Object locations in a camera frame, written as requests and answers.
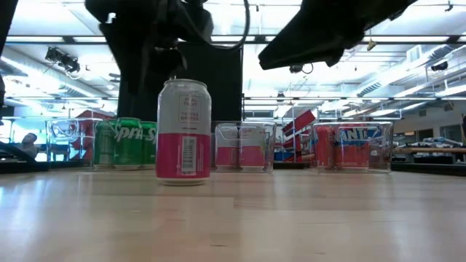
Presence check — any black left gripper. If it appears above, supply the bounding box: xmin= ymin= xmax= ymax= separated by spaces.
xmin=85 ymin=0 xmax=215 ymax=94

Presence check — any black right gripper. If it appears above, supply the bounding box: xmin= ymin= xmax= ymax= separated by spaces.
xmin=258 ymin=0 xmax=419 ymax=71

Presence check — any clear plastic bin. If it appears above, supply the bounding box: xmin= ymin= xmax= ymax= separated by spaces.
xmin=45 ymin=117 xmax=159 ymax=171
xmin=307 ymin=121 xmax=395 ymax=174
xmin=210 ymin=121 xmax=277 ymax=173

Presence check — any red Fanta soda can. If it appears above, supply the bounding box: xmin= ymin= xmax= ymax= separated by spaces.
xmin=333 ymin=125 xmax=369 ymax=170
xmin=313 ymin=125 xmax=338 ymax=170

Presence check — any black ceiling spotlight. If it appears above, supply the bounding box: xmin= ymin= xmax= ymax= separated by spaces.
xmin=44 ymin=46 xmax=81 ymax=74

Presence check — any red storage rack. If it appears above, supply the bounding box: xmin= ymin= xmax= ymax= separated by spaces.
xmin=71 ymin=108 xmax=98 ymax=161

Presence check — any person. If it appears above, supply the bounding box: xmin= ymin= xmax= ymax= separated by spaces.
xmin=16 ymin=132 xmax=39 ymax=159

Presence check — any wooden workbench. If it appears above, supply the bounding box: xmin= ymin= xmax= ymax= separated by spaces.
xmin=392 ymin=136 xmax=466 ymax=164

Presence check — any black hanging ceiling camera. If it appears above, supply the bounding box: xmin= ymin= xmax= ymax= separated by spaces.
xmin=289 ymin=63 xmax=314 ymax=76

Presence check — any black camera cable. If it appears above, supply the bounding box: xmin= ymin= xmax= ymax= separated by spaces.
xmin=203 ymin=0 xmax=252 ymax=51

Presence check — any black metal table frame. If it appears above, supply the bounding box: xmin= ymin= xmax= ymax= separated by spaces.
xmin=0 ymin=159 xmax=466 ymax=178

